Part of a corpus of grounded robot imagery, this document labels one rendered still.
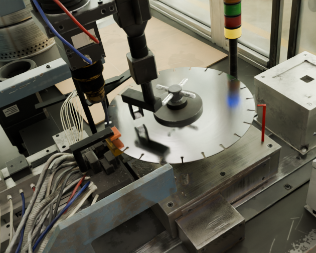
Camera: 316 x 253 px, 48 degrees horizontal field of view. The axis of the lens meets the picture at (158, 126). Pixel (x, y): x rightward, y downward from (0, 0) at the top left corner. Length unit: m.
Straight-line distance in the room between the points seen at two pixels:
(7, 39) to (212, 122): 0.77
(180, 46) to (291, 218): 0.83
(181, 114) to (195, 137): 0.07
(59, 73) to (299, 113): 0.56
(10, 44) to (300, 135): 0.92
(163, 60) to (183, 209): 0.73
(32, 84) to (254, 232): 0.58
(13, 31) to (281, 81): 0.83
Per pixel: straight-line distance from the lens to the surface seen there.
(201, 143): 0.70
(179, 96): 0.76
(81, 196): 0.74
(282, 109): 0.93
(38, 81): 0.86
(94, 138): 0.72
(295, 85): 0.94
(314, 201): 0.83
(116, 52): 1.48
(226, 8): 0.96
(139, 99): 0.71
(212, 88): 0.84
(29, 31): 1.27
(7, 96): 0.86
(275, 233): 0.82
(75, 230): 0.59
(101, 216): 0.59
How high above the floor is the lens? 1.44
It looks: 40 degrees down
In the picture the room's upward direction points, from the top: 12 degrees counter-clockwise
